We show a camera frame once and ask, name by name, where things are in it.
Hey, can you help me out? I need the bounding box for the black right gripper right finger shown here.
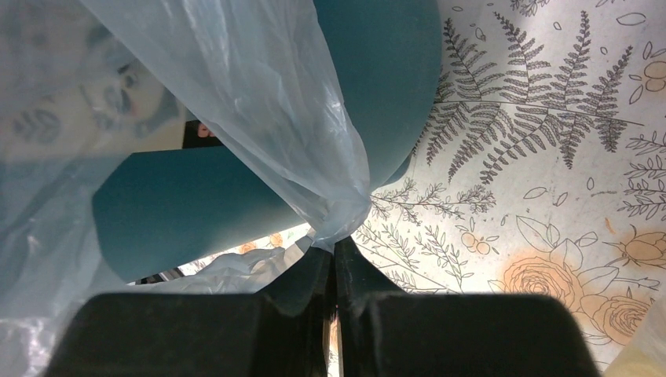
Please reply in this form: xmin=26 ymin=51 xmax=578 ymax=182
xmin=335 ymin=238 xmax=598 ymax=376

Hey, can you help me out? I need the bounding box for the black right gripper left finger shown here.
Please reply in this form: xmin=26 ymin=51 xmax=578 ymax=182
xmin=46 ymin=247 xmax=333 ymax=376

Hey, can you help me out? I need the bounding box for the floral patterned table cloth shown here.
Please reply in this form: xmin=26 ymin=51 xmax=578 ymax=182
xmin=177 ymin=0 xmax=666 ymax=373

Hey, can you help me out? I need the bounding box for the teal plastic trash bin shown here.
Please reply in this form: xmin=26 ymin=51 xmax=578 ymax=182
xmin=92 ymin=1 xmax=442 ymax=282

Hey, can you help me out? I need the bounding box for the light blue plastic trash bag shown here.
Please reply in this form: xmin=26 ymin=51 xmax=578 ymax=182
xmin=1 ymin=1 xmax=370 ymax=376

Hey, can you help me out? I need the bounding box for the black white checkered board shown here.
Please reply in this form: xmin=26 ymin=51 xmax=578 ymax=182
xmin=181 ymin=119 xmax=223 ymax=149

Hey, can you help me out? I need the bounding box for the clear bag with stuffed items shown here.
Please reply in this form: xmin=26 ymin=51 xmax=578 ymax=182
xmin=1 ymin=5 xmax=185 ymax=163

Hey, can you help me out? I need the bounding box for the yellowish crumpled plastic bag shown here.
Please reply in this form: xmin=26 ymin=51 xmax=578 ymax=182
xmin=603 ymin=298 xmax=665 ymax=377

